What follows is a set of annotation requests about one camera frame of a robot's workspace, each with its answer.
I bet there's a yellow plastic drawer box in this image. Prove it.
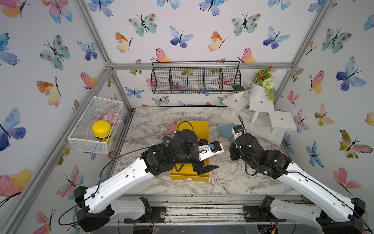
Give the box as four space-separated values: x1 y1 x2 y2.
170 121 210 182

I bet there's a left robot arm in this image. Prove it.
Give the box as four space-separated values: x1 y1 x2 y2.
74 129 224 232

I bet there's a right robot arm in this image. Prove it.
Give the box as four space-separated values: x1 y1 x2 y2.
229 133 367 234

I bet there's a blue plastic dustpan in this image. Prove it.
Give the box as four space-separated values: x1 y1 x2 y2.
217 123 235 141

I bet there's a white stepped plant stand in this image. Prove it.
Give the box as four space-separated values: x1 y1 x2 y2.
221 95 297 145

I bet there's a small white pot green plant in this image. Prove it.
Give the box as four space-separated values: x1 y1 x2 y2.
232 85 246 99

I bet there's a white pot with flowers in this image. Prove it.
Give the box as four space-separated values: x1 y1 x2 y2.
250 66 276 101

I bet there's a pink flower bunch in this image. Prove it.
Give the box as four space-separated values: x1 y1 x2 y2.
98 108 122 126

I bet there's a yellow lidded jar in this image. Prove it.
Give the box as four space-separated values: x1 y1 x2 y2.
92 121 112 144

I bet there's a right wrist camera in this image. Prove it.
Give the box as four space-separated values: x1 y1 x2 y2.
232 125 245 142

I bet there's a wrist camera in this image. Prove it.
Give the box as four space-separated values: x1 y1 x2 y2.
232 125 245 142
198 141 224 161

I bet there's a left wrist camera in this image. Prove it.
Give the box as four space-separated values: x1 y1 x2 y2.
198 141 224 161

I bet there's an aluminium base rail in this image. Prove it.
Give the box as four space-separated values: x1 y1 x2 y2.
116 193 310 226

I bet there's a black wire wall basket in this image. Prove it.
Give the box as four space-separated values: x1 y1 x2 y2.
151 61 242 96

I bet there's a white wire mesh basket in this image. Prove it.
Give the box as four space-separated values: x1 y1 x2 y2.
68 97 123 154

